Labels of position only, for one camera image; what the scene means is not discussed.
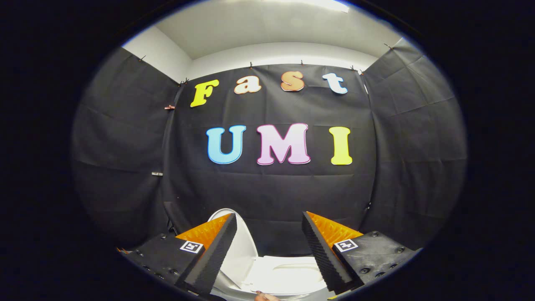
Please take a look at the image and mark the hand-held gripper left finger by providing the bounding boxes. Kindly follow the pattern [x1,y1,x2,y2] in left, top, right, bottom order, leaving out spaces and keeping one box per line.
[118,213,238,298]

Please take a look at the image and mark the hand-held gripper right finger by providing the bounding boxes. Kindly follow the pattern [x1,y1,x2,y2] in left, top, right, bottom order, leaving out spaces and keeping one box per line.
[302,211,421,294]

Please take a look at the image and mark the white toilet lid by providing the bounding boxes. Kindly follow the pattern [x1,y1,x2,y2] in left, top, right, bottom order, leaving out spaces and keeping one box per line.
[208,208,259,291]

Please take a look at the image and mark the white toilet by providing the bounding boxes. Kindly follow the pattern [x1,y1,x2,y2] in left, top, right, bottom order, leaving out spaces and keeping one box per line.
[213,255,331,300]

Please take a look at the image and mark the black backdrop cloth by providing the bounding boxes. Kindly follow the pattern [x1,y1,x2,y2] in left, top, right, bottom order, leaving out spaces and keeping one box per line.
[71,38,468,258]

